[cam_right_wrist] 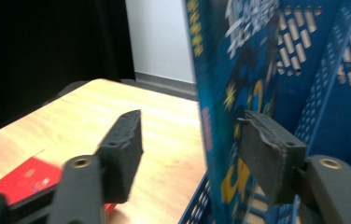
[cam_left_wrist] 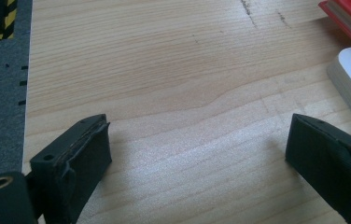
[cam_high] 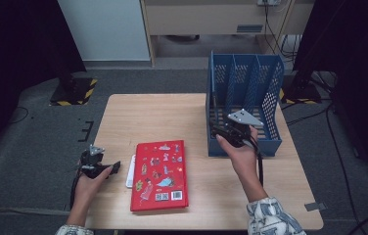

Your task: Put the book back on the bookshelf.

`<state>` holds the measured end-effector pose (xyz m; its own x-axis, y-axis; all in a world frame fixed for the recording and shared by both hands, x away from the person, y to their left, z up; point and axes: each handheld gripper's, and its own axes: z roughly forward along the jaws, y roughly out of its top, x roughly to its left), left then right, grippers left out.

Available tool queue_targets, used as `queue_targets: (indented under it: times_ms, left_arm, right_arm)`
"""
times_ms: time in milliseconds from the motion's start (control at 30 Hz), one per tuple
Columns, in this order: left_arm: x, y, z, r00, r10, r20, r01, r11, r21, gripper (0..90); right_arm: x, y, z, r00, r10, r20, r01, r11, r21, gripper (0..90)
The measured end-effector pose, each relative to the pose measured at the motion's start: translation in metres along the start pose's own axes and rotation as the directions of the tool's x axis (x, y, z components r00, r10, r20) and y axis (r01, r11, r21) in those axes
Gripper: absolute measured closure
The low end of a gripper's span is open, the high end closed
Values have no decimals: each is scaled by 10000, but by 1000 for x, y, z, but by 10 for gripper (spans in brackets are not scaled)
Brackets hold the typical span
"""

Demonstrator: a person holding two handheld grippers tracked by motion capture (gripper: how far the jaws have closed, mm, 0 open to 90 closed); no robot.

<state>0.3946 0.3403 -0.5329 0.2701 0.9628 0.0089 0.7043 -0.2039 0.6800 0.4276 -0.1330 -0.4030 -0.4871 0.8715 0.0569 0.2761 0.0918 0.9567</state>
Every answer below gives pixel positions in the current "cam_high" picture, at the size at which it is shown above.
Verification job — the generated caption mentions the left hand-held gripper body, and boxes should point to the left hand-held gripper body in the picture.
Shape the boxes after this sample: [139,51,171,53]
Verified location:
[78,144,111,180]

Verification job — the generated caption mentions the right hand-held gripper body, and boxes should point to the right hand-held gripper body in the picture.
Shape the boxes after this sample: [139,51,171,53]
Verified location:
[220,108,265,149]

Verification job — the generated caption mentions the blue plastic file rack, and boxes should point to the blue plastic file rack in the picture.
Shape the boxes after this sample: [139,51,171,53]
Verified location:
[205,50,286,159]

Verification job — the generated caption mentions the white book with green leaf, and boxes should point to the white book with green leaf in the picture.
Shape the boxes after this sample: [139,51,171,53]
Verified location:
[125,154,137,189]

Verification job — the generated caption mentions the red illustrated hardcover book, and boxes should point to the red illustrated hardcover book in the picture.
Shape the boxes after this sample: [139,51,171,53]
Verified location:
[129,139,190,213]

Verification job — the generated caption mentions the person's left hand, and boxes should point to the person's left hand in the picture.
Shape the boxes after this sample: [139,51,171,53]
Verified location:
[73,164,115,205]

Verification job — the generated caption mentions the person's right hand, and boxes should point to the person's right hand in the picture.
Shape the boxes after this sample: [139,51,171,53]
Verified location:
[215,125,262,184]

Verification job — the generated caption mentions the black floor tape marks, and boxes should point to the black floor tape marks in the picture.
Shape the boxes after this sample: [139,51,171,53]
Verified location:
[77,120,95,143]

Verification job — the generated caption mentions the black stand base hazard stripes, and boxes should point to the black stand base hazard stripes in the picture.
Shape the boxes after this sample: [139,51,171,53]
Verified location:
[278,72,323,106]
[49,77,99,107]

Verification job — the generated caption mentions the white power strip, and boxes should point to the white power strip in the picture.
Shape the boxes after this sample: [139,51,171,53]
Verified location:
[257,0,282,7]

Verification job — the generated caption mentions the white cabinet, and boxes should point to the white cabinet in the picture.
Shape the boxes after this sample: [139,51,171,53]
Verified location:
[57,0,151,63]

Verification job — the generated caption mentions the dark curtain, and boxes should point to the dark curtain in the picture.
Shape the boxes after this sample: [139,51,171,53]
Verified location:
[0,0,87,165]
[291,0,368,184]

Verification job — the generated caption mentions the left hand-held gripper black cable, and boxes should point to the left hand-held gripper black cable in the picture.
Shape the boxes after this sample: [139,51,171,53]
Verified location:
[69,172,82,210]

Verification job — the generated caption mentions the hand-held gripper black cable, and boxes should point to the hand-held gripper black cable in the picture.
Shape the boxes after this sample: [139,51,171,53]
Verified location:
[245,136,265,188]
[69,172,82,210]

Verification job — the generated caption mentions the right hand-held gripper black cable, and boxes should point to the right hand-held gripper black cable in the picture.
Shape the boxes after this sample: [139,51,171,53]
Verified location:
[245,136,265,188]

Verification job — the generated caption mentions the thin black floor cable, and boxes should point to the thin black floor cable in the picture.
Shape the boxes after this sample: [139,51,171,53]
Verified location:
[7,106,29,125]

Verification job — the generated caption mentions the hanging black cables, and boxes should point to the hanging black cables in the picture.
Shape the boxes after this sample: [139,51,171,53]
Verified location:
[263,3,300,63]

